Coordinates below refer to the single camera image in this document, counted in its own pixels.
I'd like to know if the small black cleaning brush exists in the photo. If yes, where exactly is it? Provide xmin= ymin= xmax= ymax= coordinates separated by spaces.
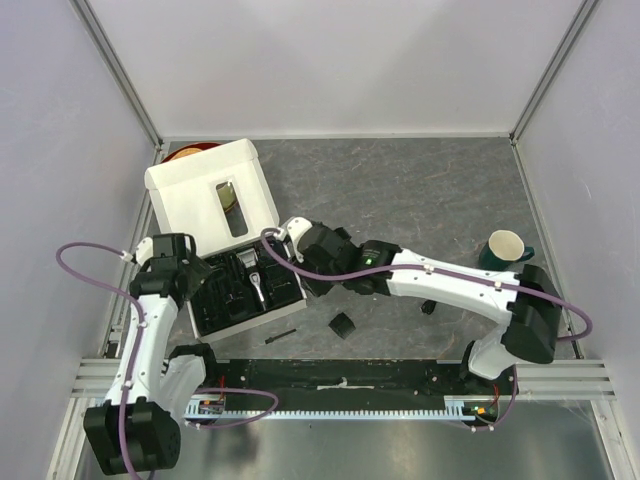
xmin=264 ymin=328 xmax=297 ymax=345

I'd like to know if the black comb guard near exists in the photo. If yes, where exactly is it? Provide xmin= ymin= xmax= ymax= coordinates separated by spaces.
xmin=328 ymin=313 xmax=356 ymax=340

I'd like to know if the grey slotted cable duct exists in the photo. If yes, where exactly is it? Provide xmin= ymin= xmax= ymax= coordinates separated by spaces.
xmin=184 ymin=398 xmax=475 ymax=422

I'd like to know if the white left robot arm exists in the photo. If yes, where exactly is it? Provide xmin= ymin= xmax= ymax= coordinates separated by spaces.
xmin=83 ymin=233 xmax=220 ymax=477

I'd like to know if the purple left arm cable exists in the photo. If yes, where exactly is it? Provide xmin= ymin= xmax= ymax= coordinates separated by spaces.
xmin=54 ymin=242 xmax=151 ymax=474

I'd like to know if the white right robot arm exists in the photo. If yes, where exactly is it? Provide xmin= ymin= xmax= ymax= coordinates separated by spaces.
xmin=274 ymin=217 xmax=561 ymax=394

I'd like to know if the red wooden bowl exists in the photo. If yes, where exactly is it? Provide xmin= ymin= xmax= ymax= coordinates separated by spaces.
xmin=163 ymin=142 xmax=220 ymax=163

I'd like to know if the black plastic box tray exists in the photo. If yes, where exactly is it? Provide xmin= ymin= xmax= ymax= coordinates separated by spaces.
xmin=189 ymin=241 xmax=307 ymax=341

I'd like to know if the aluminium front frame rail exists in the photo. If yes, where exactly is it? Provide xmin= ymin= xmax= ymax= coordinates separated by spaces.
xmin=71 ymin=358 xmax=616 ymax=400

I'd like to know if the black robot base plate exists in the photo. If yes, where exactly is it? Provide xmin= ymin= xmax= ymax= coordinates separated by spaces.
xmin=204 ymin=359 xmax=513 ymax=412

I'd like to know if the green ceramic mug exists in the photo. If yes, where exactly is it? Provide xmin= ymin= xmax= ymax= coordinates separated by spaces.
xmin=478 ymin=230 xmax=535 ymax=271

